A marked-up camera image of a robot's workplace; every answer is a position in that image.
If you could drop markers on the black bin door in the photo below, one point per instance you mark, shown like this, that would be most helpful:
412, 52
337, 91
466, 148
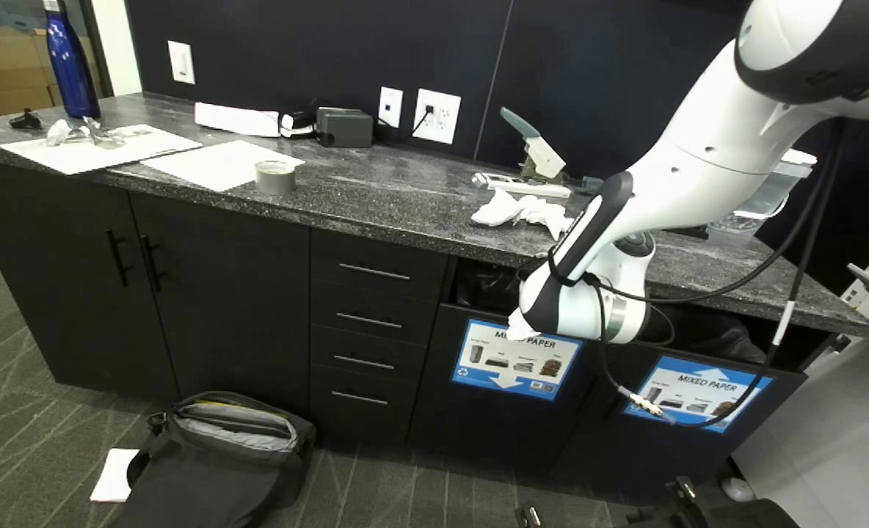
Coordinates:
437, 421

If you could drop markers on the white paper on floor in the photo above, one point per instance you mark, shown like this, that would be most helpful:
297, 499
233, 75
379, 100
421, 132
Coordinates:
114, 477

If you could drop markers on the blue label up arrow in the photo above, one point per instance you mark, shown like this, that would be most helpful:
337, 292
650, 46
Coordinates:
701, 390

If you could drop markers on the blue label down arrow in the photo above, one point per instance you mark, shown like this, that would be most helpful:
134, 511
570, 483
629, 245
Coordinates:
512, 368

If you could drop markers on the grey tape roll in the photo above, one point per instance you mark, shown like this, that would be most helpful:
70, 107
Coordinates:
278, 175

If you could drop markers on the light grey machine housing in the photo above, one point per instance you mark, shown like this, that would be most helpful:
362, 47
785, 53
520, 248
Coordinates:
827, 440

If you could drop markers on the small black desk object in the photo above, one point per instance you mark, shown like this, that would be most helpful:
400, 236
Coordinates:
26, 120

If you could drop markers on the small white wall outlet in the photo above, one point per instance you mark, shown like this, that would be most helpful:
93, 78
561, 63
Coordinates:
393, 107

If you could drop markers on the white power strip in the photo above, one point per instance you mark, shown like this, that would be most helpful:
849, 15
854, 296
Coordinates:
239, 118

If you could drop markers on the black bin bag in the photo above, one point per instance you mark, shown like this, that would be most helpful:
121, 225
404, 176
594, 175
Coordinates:
484, 288
723, 338

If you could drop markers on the flat white paper sheet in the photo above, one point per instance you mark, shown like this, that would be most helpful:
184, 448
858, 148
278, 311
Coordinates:
102, 151
219, 164

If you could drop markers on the large white wall outlet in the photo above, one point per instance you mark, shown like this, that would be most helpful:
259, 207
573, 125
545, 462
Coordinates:
437, 116

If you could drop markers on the black grey backpack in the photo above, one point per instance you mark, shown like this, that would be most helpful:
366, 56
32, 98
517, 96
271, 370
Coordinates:
211, 471

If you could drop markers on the crumpled clear plastic wrap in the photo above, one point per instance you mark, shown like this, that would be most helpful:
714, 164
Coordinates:
84, 132

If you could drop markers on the black stand clamp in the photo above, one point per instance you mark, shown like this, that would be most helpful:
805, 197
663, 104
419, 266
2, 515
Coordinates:
694, 503

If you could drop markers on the black cabinet drawer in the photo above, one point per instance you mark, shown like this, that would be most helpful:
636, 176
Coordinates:
366, 427
377, 251
372, 342
377, 296

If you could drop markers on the blue water bottle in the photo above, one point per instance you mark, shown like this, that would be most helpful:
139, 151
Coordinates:
73, 69

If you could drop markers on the white wall switch plate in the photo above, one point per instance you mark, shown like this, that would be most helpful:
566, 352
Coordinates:
181, 63

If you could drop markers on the black power adapter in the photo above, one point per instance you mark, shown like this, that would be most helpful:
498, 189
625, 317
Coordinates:
344, 126

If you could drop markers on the grey white stapler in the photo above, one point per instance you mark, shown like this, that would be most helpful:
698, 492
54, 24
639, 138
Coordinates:
542, 156

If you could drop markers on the clear plastic storage container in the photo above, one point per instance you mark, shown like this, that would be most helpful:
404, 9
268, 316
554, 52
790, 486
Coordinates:
783, 179

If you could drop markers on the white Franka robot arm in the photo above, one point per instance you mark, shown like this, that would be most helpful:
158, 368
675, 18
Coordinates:
717, 148

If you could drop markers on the black box blue label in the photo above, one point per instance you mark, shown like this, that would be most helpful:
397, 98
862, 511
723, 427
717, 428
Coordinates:
748, 458

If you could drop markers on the black cabinet door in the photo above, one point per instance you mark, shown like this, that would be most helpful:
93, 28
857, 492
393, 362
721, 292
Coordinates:
42, 283
231, 311

